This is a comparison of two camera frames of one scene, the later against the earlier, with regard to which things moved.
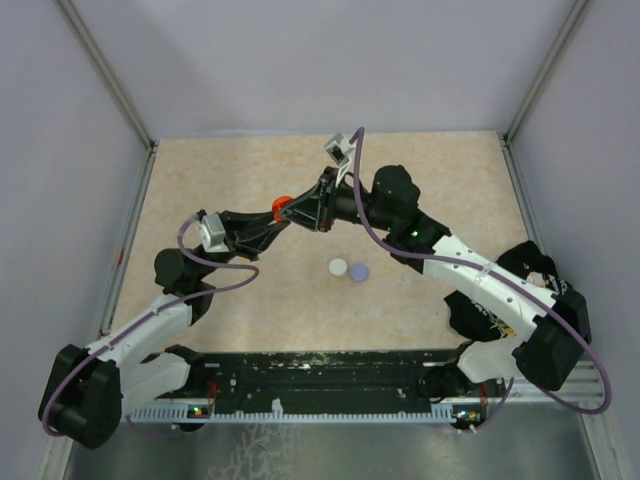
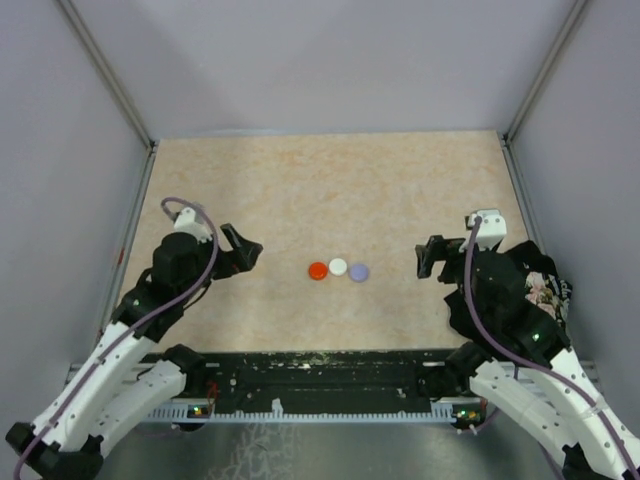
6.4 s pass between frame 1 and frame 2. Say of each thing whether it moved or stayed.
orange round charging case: moved
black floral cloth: stayed
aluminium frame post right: stayed
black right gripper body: moved
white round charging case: stayed
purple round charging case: stayed
